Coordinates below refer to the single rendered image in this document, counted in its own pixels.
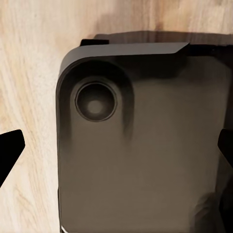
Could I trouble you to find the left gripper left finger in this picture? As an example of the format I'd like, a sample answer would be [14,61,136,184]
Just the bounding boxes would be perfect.
[0,129,25,187]

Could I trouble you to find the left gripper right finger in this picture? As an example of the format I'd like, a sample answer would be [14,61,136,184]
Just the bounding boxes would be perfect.
[217,129,233,168]

